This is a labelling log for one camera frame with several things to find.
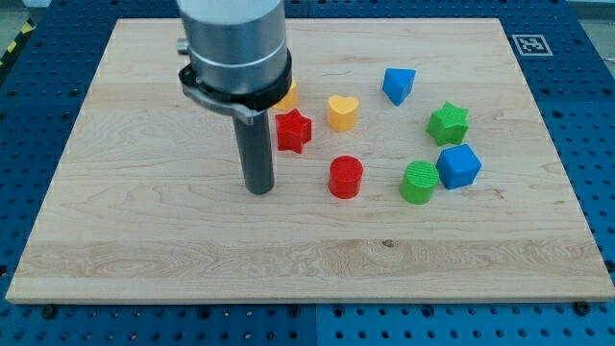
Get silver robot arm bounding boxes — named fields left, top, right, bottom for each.
left=178, top=0, right=292, bottom=126

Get yellow block behind arm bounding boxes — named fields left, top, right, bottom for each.
left=273, top=80, right=299, bottom=111

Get blue triangle block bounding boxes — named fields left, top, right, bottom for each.
left=382, top=67, right=417, bottom=106

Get red cylinder block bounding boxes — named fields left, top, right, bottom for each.
left=329, top=156, right=363, bottom=199

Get red star block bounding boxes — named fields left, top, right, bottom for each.
left=275, top=109, right=312, bottom=154

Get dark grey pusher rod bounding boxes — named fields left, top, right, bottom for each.
left=234, top=111, right=275, bottom=194

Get yellow heart block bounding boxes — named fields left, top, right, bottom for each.
left=328, top=94, right=359, bottom=133

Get wooden board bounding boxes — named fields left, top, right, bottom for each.
left=7, top=18, right=614, bottom=305

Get green cylinder block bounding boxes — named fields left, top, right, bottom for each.
left=400, top=161, right=440, bottom=205

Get green star block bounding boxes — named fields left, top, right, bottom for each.
left=426, top=102, right=469, bottom=146

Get blue cube block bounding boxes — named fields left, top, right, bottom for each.
left=436, top=144, right=482, bottom=189

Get white fiducial marker tag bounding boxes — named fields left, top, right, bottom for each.
left=512, top=34, right=553, bottom=57

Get black bolt bottom left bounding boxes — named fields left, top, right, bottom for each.
left=40, top=306, right=57, bottom=320

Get black bolt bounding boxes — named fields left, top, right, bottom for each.
left=573, top=301, right=592, bottom=316
left=40, top=306, right=57, bottom=320

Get black bolt bottom right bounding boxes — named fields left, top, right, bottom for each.
left=573, top=301, right=592, bottom=316

